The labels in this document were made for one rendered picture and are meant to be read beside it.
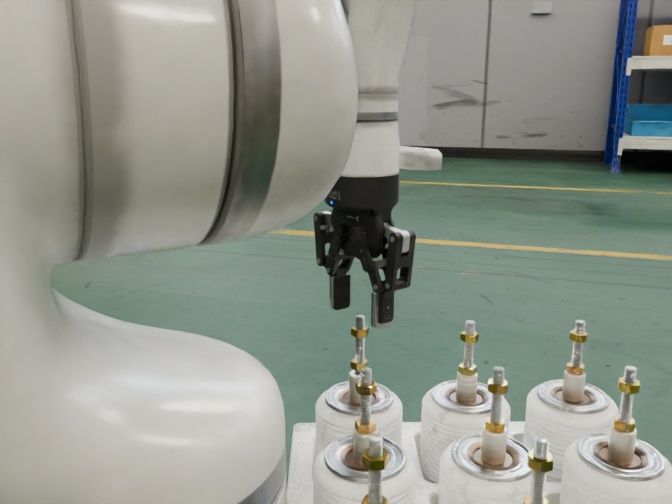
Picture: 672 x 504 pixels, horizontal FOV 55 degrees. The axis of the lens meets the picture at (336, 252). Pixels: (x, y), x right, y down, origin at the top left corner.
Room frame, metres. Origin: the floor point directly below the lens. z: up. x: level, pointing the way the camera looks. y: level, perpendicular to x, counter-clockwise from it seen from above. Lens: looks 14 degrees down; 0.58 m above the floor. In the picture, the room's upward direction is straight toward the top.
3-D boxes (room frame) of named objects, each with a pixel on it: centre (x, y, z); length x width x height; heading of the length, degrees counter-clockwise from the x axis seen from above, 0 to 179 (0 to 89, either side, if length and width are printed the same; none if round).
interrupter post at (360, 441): (0.52, -0.03, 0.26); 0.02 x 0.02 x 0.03
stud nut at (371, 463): (0.40, -0.03, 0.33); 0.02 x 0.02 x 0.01; 6
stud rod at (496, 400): (0.52, -0.14, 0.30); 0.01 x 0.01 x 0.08
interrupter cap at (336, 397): (0.64, -0.03, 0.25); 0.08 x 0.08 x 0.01
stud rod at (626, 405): (0.53, -0.26, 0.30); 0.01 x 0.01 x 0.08
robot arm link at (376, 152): (0.65, -0.04, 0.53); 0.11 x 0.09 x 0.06; 127
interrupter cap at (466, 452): (0.52, -0.14, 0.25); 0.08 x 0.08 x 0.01
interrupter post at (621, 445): (0.53, -0.26, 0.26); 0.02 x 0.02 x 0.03
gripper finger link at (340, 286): (0.67, 0.00, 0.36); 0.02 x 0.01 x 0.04; 127
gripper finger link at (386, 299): (0.60, -0.05, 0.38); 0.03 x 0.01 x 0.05; 37
